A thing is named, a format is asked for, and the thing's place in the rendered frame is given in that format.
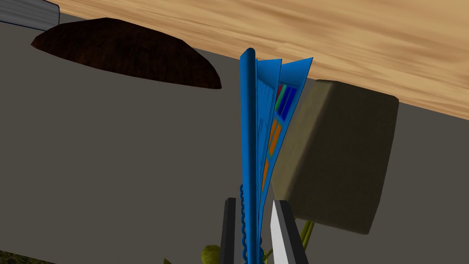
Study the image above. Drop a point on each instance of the grey ribbed object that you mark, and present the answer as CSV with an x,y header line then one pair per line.
x,y
29,14

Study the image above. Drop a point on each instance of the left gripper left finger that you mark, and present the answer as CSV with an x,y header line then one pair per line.
x,y
229,234

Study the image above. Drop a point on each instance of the blue book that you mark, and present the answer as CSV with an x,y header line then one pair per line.
x,y
253,146

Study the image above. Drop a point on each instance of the olive green plant pot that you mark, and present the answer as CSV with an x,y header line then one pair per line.
x,y
333,157

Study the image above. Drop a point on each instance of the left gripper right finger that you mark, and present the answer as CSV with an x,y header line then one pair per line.
x,y
285,238

